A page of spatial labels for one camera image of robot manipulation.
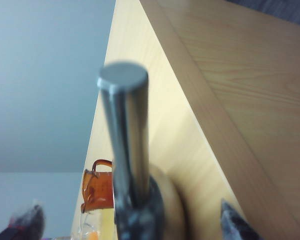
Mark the steel ice scoop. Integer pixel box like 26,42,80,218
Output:
96,58,187,240

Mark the clear beaker with orange juice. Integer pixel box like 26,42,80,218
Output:
69,228,103,240

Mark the amber glass beaker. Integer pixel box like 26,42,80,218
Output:
79,159,115,215

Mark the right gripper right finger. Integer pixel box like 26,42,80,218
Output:
219,197,262,240

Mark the clear beaker with yellow liquid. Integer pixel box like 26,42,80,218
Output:
77,209,116,240

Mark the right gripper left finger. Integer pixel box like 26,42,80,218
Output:
0,198,47,240

